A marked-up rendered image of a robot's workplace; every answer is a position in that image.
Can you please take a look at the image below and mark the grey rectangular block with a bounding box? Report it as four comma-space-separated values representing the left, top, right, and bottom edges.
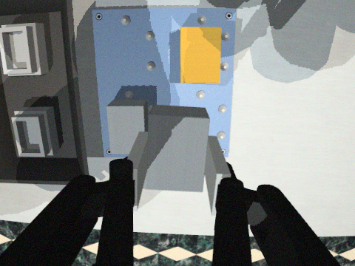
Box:
106, 100, 148, 154
146, 104, 210, 192

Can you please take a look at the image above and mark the brass rectangular block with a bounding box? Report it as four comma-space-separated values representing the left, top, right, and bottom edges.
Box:
180, 27, 221, 83

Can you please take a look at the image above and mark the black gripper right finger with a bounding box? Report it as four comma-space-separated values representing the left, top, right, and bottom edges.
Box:
204, 135, 341, 266

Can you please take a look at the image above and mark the light grey rectangular part with pocket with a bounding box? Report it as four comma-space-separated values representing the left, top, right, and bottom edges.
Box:
0, 23, 49, 76
11, 106, 60, 157

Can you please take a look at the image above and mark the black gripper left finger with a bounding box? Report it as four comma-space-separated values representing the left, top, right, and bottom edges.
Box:
0, 132, 148, 266

